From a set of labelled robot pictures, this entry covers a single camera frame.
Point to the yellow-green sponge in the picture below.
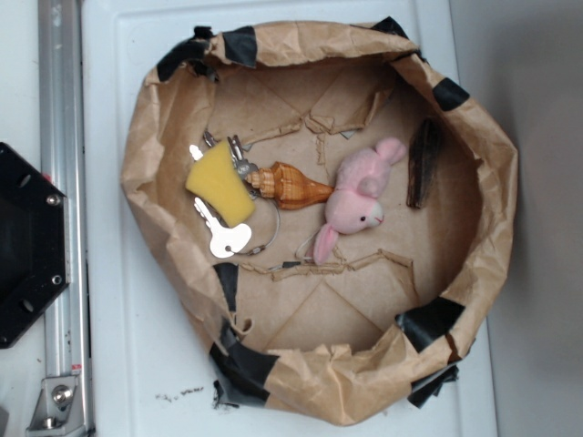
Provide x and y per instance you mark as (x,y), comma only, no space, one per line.
(214,178)

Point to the orange spiral seashell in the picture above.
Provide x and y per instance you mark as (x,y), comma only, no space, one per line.
(288,186)

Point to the brown paper bag bin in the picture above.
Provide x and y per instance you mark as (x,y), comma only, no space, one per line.
(392,311)

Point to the pink plush bunny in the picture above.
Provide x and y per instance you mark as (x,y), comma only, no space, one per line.
(353,206)

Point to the silver keys bunch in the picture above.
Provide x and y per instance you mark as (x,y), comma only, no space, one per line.
(241,164)

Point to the large silver key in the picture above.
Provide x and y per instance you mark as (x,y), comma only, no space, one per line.
(224,242)

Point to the dark brown mussel shell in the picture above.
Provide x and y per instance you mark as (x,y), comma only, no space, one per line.
(425,147)

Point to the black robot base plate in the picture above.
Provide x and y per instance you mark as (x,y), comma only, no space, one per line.
(33,245)

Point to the aluminium extrusion rail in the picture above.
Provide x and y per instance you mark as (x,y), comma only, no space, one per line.
(67,332)

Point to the metal corner bracket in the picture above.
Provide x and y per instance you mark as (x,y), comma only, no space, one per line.
(59,409)

